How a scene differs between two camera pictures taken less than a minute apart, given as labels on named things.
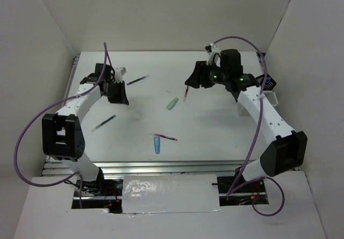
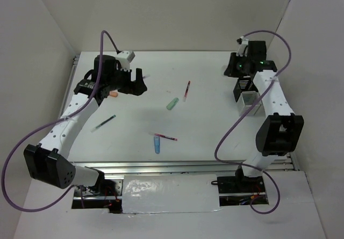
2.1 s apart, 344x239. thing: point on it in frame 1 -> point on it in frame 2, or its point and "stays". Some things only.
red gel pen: x=185 y=96 stays
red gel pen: x=164 y=136 stays
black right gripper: x=199 y=76 -> x=230 y=70
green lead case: x=170 y=106 stays
